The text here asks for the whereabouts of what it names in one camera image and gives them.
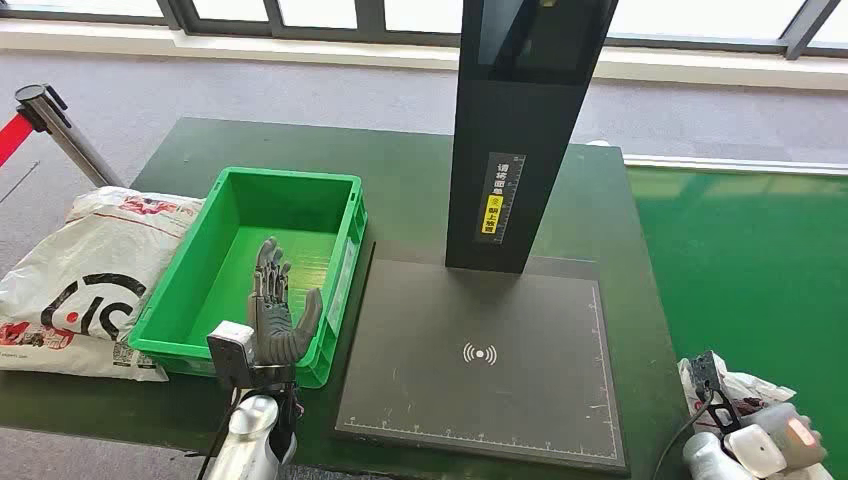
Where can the red barrier belt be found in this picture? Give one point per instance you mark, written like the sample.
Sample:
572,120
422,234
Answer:
13,138

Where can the small white parcel bag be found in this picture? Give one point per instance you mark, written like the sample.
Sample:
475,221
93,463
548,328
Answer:
748,387

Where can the dark green table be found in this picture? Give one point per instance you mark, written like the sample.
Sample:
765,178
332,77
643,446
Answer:
411,172

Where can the large white parcel bag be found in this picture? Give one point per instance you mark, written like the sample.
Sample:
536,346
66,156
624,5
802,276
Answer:
86,265

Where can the white window sill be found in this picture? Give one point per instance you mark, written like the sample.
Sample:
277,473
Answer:
265,52

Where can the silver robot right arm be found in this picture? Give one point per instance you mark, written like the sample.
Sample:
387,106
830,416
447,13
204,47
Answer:
709,460

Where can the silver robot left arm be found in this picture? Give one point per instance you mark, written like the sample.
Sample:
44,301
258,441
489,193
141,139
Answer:
248,437

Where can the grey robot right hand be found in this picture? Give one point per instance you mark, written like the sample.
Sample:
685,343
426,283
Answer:
772,424

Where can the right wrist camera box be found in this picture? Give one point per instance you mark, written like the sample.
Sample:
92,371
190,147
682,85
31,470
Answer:
703,374

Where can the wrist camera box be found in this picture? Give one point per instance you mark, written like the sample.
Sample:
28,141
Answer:
703,374
230,348

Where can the silver stanchion post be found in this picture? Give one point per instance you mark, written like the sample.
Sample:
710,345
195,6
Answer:
66,136

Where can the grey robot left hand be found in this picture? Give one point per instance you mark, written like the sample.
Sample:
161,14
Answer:
272,324

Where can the green plastic crate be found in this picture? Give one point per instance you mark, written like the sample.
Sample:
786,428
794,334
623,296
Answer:
232,218

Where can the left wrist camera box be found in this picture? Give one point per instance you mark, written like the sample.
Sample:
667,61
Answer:
230,348

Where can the black yellow ruler sticker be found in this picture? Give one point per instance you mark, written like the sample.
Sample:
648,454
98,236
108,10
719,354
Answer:
498,199

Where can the dark window frame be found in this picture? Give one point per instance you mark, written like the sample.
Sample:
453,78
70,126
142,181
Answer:
371,23

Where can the black inbound scanner machine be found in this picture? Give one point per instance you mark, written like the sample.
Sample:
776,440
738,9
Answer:
464,318

